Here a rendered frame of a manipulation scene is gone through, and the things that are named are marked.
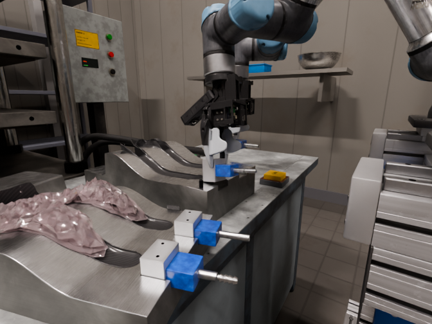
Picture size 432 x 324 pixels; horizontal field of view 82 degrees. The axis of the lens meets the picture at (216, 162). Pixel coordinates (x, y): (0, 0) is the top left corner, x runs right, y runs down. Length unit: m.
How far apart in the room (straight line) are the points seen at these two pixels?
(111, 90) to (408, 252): 1.33
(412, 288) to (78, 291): 0.42
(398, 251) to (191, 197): 0.40
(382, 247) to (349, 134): 2.44
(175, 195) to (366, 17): 2.53
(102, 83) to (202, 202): 0.97
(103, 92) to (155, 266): 1.13
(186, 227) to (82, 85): 1.02
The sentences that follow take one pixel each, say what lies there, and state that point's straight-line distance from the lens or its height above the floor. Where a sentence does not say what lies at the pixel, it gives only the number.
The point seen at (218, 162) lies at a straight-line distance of 0.60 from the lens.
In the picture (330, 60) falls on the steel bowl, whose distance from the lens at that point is 2.30.
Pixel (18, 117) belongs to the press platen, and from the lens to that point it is 1.17.
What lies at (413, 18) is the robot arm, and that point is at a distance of 0.98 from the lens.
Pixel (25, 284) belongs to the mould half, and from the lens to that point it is 0.44.
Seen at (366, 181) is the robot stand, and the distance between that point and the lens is 0.36.
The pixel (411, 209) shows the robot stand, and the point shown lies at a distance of 0.38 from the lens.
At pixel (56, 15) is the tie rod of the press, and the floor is 1.38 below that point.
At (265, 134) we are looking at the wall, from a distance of 3.03.
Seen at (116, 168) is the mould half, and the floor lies 0.89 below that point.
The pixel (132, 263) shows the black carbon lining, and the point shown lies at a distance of 0.42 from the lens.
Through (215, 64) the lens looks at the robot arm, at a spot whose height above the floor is 1.16.
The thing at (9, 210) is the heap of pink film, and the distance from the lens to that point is 0.58.
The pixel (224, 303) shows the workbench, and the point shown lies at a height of 0.55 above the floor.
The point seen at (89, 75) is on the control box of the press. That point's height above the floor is 1.19.
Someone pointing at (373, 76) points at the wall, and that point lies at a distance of 2.78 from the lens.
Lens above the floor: 1.09
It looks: 14 degrees down
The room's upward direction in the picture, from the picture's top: straight up
